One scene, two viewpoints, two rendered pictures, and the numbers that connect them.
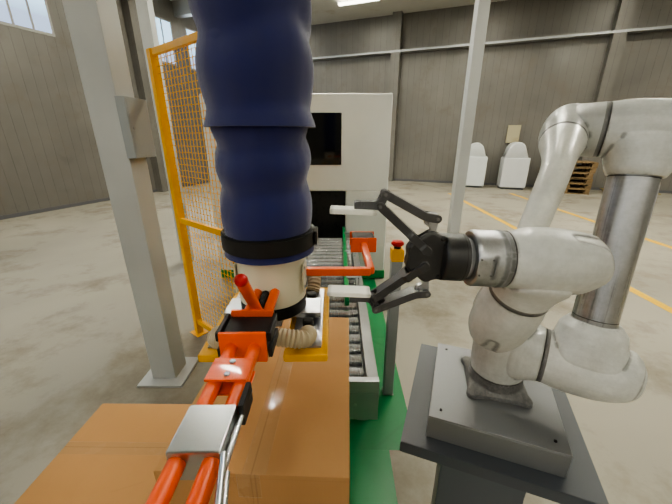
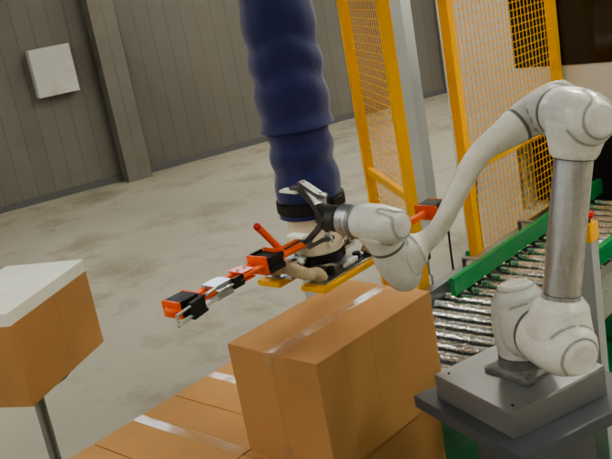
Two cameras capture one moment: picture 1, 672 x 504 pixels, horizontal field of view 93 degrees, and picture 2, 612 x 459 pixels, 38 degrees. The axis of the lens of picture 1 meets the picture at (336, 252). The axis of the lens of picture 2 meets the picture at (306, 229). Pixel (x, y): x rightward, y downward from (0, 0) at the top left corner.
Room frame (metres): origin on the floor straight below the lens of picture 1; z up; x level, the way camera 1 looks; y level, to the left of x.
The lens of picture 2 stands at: (-1.28, -1.72, 2.06)
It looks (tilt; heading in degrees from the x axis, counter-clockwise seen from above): 16 degrees down; 43
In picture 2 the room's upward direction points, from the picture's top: 10 degrees counter-clockwise
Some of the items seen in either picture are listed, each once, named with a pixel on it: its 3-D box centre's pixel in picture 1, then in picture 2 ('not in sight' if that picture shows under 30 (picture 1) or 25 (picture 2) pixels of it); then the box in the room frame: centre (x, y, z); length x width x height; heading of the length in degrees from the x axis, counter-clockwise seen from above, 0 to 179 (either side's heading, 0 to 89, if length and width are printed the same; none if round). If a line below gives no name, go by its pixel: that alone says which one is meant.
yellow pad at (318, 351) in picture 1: (310, 313); (344, 266); (0.76, 0.07, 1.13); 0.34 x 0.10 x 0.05; 1
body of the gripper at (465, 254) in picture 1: (435, 256); (329, 218); (0.47, -0.16, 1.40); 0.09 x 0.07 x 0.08; 88
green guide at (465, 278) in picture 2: not in sight; (528, 229); (2.63, 0.42, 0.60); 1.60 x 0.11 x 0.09; 179
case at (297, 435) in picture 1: (283, 423); (340, 370); (0.75, 0.16, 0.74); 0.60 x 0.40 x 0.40; 178
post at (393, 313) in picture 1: (391, 326); (596, 344); (1.67, -0.34, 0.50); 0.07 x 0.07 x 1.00; 89
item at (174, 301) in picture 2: not in sight; (182, 304); (0.16, 0.17, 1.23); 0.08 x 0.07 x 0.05; 1
